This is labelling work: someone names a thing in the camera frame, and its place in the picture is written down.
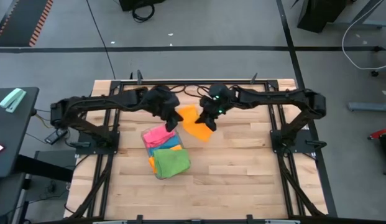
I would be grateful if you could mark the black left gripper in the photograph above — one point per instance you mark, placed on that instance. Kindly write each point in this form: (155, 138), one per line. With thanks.
(161, 101)

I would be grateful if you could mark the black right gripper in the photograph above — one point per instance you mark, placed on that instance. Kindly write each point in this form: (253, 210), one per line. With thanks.
(217, 99)

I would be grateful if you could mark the orange microfiber towel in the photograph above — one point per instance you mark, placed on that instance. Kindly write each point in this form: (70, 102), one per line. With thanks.
(195, 130)
(152, 165)

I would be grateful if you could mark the pink microfiber towel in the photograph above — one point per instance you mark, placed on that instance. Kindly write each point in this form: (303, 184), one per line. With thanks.
(160, 137)

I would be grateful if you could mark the blue microfiber towel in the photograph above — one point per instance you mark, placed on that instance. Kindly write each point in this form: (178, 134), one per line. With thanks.
(168, 144)

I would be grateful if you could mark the clear plastic bin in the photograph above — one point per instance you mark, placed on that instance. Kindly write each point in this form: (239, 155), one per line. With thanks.
(144, 137)

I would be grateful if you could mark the green microfiber towel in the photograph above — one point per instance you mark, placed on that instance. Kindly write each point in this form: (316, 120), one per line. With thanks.
(172, 163)

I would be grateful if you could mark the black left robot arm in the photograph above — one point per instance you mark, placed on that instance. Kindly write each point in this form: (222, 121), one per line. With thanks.
(96, 104)

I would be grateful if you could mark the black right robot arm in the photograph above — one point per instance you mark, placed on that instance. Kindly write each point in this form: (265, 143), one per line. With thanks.
(283, 96)

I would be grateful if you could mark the black power adapter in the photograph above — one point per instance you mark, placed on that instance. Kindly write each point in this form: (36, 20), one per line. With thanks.
(54, 136)

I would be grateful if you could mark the black box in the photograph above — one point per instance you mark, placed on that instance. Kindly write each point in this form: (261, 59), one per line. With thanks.
(140, 3)

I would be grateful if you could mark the black furniture base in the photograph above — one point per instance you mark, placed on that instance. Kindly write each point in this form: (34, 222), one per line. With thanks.
(320, 15)

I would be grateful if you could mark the black desk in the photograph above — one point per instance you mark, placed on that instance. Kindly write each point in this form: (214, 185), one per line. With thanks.
(12, 130)

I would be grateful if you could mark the mint green stapler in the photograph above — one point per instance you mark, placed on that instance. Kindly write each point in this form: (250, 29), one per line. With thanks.
(12, 99)

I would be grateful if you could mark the grey table foot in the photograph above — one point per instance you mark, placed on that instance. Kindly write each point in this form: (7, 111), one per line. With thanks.
(370, 107)

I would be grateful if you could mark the black caster wheel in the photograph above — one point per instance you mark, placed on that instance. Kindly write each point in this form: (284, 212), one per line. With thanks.
(375, 73)

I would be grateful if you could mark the red and black chair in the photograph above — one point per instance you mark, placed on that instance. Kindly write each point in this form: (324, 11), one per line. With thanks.
(382, 133)

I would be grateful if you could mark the black mat with striped edge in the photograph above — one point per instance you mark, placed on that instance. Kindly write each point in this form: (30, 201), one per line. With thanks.
(21, 21)

